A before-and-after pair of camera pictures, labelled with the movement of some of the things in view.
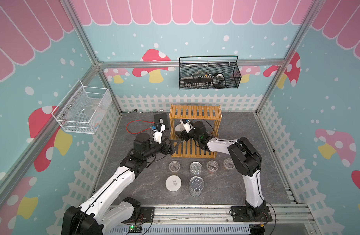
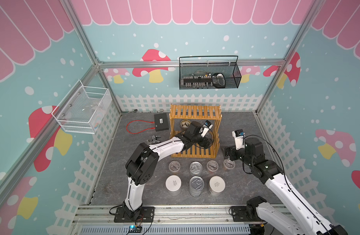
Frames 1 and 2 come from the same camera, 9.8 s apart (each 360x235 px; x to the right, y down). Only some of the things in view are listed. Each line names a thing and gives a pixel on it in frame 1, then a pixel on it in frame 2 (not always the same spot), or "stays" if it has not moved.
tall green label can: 196,184 stays
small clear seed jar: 228,164 stays
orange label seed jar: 174,167 stays
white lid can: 179,128 to 216,185
